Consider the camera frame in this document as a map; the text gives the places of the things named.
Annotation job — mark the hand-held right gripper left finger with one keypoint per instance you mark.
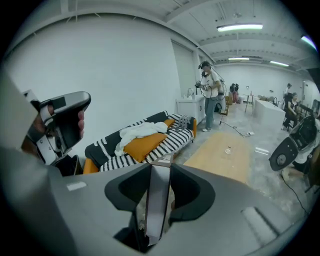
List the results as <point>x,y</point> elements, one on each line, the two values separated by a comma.
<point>75,212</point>

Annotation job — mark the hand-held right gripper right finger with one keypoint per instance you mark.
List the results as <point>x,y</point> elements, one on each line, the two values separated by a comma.
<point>237,220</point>

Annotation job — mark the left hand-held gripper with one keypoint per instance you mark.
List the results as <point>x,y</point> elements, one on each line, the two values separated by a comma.
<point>67,125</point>

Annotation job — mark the black white striped sofa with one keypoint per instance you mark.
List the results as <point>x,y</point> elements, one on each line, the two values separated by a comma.
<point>175,140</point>
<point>90,166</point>

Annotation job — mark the person's left forearm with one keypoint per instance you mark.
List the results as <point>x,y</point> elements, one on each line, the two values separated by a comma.
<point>37,123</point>

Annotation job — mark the wooden coffee table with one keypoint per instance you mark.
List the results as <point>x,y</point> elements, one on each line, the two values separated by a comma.
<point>217,160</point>

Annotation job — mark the person's left hand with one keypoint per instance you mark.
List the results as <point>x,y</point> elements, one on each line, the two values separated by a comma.
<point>81,123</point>

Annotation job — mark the white fluffy blanket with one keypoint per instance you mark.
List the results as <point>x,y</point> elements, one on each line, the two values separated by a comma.
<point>140,130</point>

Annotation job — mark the large orange cushion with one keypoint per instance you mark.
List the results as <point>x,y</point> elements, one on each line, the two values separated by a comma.
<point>145,147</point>

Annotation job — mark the white power strip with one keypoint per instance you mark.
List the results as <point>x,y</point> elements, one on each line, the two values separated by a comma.
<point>250,133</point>

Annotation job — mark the small orange cushion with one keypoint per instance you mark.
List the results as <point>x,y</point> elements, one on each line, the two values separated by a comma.
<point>169,123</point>

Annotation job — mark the white island counter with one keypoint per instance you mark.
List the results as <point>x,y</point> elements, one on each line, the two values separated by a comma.
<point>270,113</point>

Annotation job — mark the grey knitted throw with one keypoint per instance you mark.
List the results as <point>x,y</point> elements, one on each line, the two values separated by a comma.
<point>182,121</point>

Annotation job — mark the white cabinet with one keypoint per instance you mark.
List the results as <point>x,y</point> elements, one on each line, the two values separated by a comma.
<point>190,110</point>

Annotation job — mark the silver faucet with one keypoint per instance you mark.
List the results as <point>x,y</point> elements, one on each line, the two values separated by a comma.
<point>190,93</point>

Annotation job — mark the ceiling tube light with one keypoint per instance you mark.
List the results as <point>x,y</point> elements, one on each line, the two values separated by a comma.
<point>279,63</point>
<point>238,59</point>
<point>240,27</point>

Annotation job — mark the wooden frame stool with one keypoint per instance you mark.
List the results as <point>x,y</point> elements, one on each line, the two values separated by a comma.
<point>224,106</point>

